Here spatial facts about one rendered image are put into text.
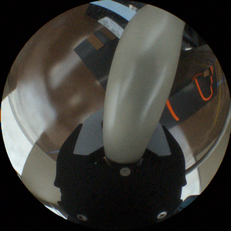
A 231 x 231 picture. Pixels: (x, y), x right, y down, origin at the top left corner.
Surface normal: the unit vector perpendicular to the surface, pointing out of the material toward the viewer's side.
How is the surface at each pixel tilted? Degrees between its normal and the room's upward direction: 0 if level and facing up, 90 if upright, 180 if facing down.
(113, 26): 43
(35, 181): 90
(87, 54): 0
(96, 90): 0
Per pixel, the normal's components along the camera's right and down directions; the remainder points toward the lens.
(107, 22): -0.61, 0.71
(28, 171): 0.85, -0.39
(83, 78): -0.08, 0.55
